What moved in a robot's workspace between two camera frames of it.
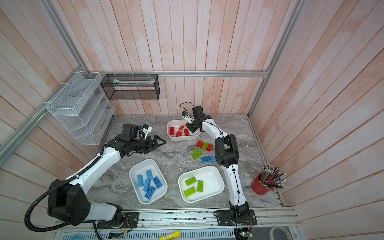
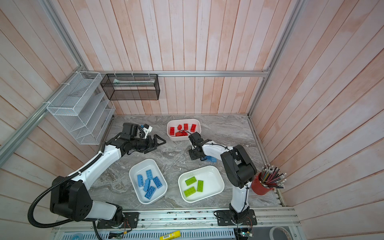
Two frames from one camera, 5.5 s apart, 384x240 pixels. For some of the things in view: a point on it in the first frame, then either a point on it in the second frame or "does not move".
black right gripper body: (192, 127) → (193, 154)
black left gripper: (151, 146) does not move
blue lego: (140, 182) does not move
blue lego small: (149, 174) does not move
